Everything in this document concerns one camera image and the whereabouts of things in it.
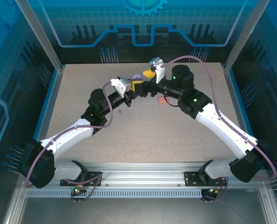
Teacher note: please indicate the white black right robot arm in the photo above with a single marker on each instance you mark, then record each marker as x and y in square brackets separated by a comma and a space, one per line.
[222, 130]

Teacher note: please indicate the pink earbud charging case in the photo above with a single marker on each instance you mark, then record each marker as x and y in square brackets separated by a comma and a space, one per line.
[162, 101]

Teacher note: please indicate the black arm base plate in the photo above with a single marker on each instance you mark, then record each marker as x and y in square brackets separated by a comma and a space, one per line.
[192, 178]
[94, 178]

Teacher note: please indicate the small connector with lights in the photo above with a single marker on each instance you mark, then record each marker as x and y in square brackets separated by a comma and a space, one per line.
[215, 191]
[78, 189]

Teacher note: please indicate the aluminium mounting rail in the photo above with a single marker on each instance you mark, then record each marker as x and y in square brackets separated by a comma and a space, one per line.
[140, 172]

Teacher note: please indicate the purple earbud charging case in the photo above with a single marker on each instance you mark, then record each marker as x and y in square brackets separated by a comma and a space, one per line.
[136, 77]

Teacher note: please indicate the aluminium frame post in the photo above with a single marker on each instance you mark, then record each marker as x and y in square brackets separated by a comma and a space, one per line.
[43, 37]
[244, 35]

